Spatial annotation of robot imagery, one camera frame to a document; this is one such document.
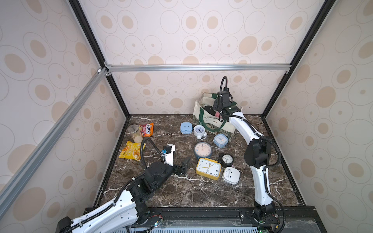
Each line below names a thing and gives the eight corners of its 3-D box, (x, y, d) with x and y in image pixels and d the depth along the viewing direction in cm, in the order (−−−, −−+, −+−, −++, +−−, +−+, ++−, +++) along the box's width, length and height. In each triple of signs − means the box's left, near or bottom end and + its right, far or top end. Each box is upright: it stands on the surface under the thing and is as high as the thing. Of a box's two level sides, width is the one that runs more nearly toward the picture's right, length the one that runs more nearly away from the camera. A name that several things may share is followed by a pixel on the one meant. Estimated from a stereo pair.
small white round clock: (193, 139, 107) (193, 136, 104) (193, 128, 114) (193, 124, 111) (206, 139, 107) (207, 136, 104) (205, 128, 114) (206, 124, 111)
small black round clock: (218, 168, 92) (219, 165, 89) (217, 155, 98) (217, 153, 95) (233, 168, 92) (234, 165, 89) (230, 155, 98) (232, 153, 95)
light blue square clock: (179, 134, 110) (179, 131, 107) (180, 124, 117) (180, 120, 114) (192, 134, 110) (192, 131, 107) (192, 124, 117) (192, 120, 114)
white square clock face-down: (222, 181, 87) (223, 179, 84) (224, 167, 92) (225, 165, 90) (237, 186, 85) (239, 184, 83) (239, 171, 91) (240, 169, 88)
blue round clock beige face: (194, 157, 97) (194, 155, 95) (193, 144, 104) (194, 141, 102) (212, 158, 97) (212, 155, 95) (210, 144, 104) (211, 141, 102)
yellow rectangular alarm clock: (193, 172, 90) (193, 171, 88) (199, 157, 96) (199, 155, 94) (217, 181, 86) (218, 179, 84) (221, 164, 93) (222, 162, 91)
